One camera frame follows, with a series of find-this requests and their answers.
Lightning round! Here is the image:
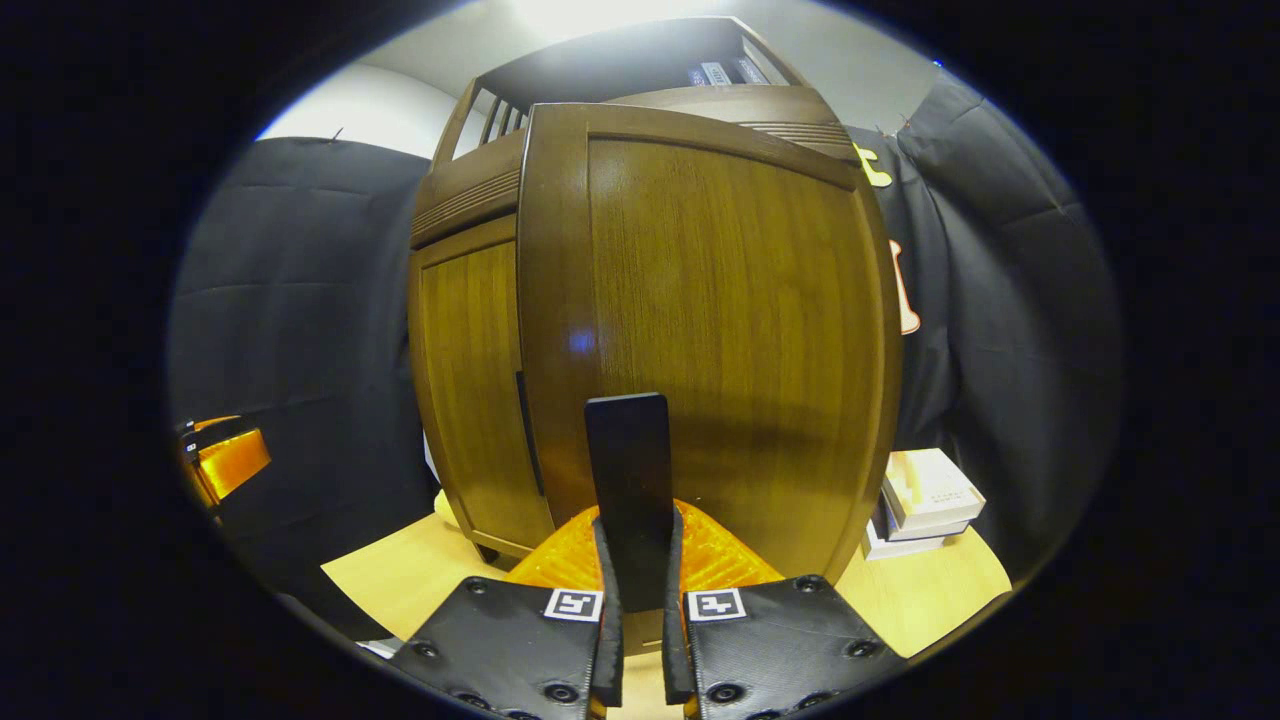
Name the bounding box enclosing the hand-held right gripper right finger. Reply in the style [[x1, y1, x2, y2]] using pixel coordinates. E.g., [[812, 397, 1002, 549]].
[[662, 500, 909, 720]]

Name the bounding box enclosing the wooden double-door shoe cabinet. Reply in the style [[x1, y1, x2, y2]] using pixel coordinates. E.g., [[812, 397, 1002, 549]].
[[408, 15, 904, 586]]

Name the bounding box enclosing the black backdrop cloth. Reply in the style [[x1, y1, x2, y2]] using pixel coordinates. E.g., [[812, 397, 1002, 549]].
[[168, 75, 1126, 641]]

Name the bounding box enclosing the large ceiling light panel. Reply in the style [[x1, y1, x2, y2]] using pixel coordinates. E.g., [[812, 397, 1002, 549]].
[[510, 0, 701, 43]]

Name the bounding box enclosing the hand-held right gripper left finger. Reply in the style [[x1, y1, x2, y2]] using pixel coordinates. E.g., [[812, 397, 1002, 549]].
[[390, 505, 623, 720]]

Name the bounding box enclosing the stack of white boxes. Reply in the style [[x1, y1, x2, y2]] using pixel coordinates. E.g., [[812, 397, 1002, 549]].
[[862, 448, 987, 561]]

